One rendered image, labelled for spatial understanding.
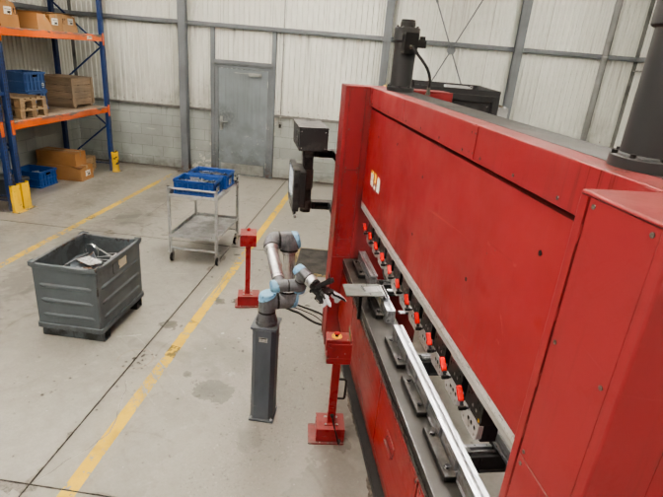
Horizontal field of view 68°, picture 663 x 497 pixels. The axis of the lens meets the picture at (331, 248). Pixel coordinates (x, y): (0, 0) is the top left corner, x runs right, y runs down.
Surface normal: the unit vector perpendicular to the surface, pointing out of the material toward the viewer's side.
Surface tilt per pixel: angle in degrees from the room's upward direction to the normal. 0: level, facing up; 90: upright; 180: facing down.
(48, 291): 90
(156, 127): 90
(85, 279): 90
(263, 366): 90
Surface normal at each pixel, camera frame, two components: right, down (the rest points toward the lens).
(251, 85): -0.11, 0.36
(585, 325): -0.99, -0.03
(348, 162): 0.13, 0.37
